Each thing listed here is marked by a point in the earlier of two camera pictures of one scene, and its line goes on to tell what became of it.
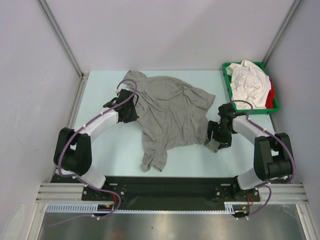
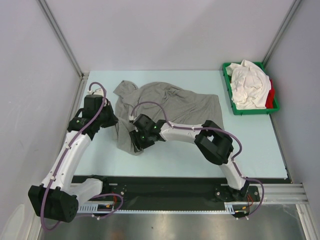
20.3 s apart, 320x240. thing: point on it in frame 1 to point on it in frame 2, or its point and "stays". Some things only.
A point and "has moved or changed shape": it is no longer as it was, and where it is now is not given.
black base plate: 165,189 stays
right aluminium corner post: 281,31 stays
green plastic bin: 227,81 stays
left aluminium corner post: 61,38 stays
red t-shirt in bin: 269,102 stays
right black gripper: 212,126 to 136,139
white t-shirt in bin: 249,82 stays
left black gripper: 133,117 to 113,119
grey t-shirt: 171,116 has moved or changed shape
